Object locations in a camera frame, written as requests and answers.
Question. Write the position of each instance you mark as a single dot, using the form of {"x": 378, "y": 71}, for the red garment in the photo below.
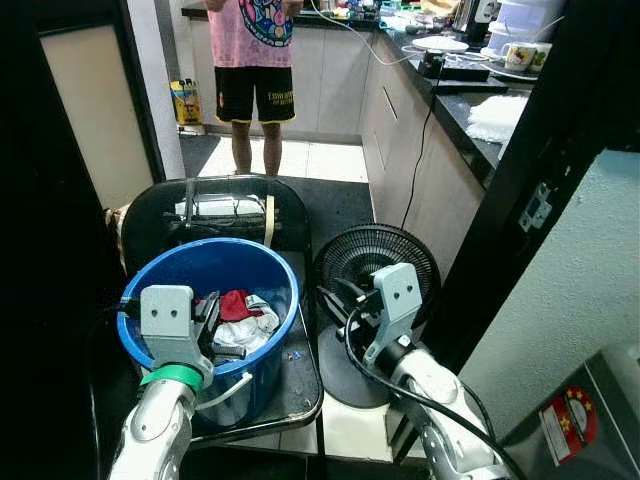
{"x": 235, "y": 305}

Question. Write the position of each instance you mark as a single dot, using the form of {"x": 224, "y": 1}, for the white flat box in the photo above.
{"x": 225, "y": 206}

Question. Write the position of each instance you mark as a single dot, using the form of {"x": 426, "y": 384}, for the white patterned mug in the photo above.
{"x": 520, "y": 57}

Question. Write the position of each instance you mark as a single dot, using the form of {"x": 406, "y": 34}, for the blue plastic bucket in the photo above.
{"x": 225, "y": 265}

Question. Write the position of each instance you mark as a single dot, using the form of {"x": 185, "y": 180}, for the black countertop scale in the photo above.
{"x": 455, "y": 70}

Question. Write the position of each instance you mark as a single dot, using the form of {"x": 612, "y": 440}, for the black floor fan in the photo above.
{"x": 365, "y": 255}

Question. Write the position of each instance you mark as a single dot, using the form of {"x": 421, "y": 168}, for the person in pink shirt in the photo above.
{"x": 250, "y": 45}

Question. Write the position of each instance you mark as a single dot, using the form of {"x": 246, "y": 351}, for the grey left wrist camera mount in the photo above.
{"x": 168, "y": 320}

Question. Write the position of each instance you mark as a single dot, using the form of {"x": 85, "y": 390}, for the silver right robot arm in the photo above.
{"x": 440, "y": 395}

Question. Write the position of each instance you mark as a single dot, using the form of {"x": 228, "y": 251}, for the grey washing machine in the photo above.
{"x": 610, "y": 430}

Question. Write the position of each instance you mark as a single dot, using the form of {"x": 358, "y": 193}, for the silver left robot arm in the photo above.
{"x": 158, "y": 425}

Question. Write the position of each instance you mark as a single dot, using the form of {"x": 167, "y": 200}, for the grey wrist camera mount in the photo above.
{"x": 168, "y": 320}
{"x": 398, "y": 295}

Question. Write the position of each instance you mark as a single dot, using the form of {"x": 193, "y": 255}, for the white rice cooker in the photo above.
{"x": 525, "y": 18}

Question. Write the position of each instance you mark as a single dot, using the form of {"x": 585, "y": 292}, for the black chair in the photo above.
{"x": 300, "y": 380}

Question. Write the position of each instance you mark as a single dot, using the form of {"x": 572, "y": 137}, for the beige door panel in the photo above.
{"x": 95, "y": 110}

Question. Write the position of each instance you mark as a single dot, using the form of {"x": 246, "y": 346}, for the white folded cloth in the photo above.
{"x": 497, "y": 118}

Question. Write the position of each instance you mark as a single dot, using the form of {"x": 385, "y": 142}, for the white garment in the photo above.
{"x": 255, "y": 328}

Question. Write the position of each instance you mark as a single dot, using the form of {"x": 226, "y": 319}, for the kitchen counter with beige cabinets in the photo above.
{"x": 400, "y": 140}

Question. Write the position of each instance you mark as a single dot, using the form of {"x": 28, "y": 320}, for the red round washer sticker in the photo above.
{"x": 570, "y": 425}

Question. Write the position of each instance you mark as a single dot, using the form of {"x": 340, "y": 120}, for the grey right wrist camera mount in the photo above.
{"x": 398, "y": 295}

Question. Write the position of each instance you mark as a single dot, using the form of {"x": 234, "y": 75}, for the white round plate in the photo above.
{"x": 440, "y": 44}

